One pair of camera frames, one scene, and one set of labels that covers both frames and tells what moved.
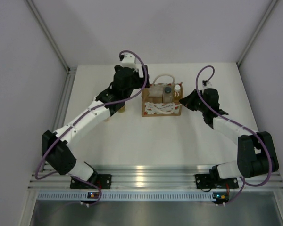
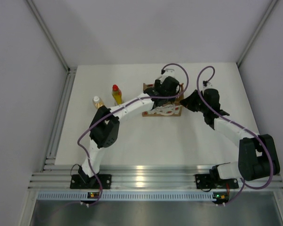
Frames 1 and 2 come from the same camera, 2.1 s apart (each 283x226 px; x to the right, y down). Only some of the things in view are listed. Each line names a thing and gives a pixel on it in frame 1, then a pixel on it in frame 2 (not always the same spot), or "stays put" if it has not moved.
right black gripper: [188, 101] stays put
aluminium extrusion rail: [152, 176] stays put
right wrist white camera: [209, 85] stays put
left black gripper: [139, 80] to [157, 82]
